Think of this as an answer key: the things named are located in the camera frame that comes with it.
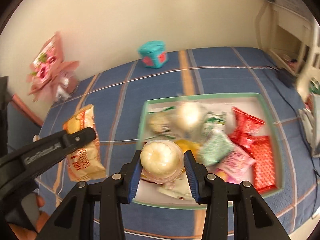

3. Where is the teal toy treasure chest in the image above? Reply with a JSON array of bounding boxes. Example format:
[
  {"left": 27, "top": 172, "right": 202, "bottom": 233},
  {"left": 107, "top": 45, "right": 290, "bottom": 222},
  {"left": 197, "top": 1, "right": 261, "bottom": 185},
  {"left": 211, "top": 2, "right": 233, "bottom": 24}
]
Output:
[{"left": 138, "top": 41, "right": 168, "bottom": 69}]

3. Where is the mint green biscuit packet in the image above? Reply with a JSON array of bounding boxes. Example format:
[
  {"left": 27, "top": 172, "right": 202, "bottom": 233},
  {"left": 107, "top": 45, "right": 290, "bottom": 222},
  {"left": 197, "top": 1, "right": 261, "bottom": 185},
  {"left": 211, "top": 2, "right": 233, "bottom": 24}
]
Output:
[{"left": 197, "top": 132, "right": 235, "bottom": 166}]

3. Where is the clear wrapped bread roll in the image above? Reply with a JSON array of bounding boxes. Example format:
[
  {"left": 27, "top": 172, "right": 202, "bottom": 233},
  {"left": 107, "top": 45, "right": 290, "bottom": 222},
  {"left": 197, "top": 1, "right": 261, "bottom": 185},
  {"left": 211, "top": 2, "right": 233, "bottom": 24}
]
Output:
[{"left": 175, "top": 101, "right": 207, "bottom": 137}]

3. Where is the green rimmed white tray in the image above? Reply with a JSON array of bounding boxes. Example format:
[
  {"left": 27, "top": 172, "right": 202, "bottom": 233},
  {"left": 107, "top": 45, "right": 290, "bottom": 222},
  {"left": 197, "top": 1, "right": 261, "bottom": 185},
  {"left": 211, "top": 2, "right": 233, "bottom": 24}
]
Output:
[{"left": 133, "top": 92, "right": 285, "bottom": 210}]

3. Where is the person's left hand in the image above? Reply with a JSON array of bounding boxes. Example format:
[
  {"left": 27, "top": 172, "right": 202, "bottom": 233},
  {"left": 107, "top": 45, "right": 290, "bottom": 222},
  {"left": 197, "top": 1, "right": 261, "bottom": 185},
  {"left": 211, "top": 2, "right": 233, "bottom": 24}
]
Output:
[{"left": 6, "top": 193, "right": 50, "bottom": 239}]

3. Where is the pink paper flower bouquet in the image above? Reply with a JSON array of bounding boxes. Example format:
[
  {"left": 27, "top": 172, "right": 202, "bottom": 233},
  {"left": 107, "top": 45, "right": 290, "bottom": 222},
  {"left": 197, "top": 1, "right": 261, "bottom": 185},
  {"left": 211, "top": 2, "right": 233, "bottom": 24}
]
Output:
[{"left": 27, "top": 31, "right": 80, "bottom": 103}]

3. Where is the black power adapter with cable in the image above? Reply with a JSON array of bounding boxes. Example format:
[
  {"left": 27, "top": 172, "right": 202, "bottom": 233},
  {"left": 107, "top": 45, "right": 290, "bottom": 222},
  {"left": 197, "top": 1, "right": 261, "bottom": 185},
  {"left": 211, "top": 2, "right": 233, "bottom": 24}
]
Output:
[{"left": 266, "top": 64, "right": 320, "bottom": 181}]

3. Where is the cream orange swiss roll packet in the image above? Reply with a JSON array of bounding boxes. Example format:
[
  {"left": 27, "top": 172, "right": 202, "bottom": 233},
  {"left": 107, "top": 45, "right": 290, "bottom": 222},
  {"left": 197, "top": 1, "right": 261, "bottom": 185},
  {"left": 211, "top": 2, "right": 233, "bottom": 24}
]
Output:
[{"left": 62, "top": 103, "right": 107, "bottom": 183}]

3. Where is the orange yellow snack bag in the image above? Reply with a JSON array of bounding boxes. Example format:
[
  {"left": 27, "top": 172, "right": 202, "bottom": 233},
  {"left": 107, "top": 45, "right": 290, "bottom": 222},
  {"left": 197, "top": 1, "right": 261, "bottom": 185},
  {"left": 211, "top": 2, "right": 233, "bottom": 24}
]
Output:
[{"left": 174, "top": 139, "right": 201, "bottom": 156}]

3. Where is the clear round cracker packet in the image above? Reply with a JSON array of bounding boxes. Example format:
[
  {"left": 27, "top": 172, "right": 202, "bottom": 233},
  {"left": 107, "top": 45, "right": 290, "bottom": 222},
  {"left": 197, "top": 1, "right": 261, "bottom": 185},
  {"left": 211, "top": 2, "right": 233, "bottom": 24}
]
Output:
[{"left": 147, "top": 106, "right": 176, "bottom": 139}]

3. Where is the white jelly cup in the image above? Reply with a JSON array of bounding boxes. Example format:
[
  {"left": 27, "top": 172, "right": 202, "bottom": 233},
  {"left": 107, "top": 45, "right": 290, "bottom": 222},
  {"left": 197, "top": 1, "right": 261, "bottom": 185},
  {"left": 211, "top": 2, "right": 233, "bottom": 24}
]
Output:
[{"left": 140, "top": 140, "right": 184, "bottom": 184}]

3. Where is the red patterned snack packet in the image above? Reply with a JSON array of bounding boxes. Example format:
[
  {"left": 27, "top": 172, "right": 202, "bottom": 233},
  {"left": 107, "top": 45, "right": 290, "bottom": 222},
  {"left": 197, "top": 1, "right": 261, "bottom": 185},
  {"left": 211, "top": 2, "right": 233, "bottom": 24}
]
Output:
[{"left": 249, "top": 136, "right": 277, "bottom": 194}]

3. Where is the red white biscuit packet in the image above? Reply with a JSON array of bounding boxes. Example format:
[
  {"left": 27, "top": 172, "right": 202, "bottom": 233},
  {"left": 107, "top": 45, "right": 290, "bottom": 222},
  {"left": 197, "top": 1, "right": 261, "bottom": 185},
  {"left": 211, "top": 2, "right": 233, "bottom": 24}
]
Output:
[{"left": 228, "top": 107, "right": 265, "bottom": 148}]

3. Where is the green white biscuit packet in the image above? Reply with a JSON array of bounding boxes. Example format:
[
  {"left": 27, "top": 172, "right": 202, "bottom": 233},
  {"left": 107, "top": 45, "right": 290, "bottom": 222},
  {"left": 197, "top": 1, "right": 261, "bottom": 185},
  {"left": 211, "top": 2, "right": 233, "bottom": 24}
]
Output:
[{"left": 201, "top": 112, "right": 227, "bottom": 138}]

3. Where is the white shelf unit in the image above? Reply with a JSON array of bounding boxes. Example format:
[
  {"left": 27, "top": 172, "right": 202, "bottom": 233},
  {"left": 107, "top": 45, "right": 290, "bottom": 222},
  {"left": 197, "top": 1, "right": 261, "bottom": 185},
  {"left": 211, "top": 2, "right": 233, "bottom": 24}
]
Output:
[{"left": 254, "top": 0, "right": 320, "bottom": 81}]

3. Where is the pink swiss roll packet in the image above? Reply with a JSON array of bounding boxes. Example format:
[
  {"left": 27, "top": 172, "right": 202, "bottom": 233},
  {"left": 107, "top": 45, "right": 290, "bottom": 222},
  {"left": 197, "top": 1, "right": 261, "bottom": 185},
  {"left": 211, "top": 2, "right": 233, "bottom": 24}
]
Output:
[{"left": 214, "top": 146, "right": 256, "bottom": 184}]

